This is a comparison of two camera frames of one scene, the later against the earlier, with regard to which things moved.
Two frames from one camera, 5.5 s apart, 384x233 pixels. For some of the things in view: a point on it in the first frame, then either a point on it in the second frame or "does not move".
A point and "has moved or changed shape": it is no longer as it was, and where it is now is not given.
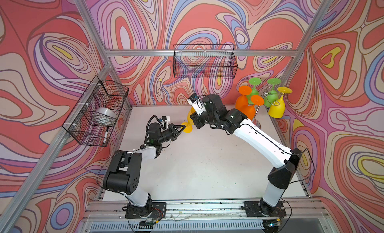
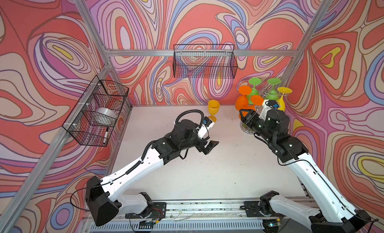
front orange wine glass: [249, 111] does not move
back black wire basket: [204, 61] does not move
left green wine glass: [254, 81] does not move
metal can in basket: [104, 116] does not move
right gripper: [195, 118] to [243, 119]
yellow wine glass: [189, 125] has moved or changed shape
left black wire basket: [92, 120] does not move
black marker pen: [106, 135] does not move
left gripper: [173, 133] to [209, 148]
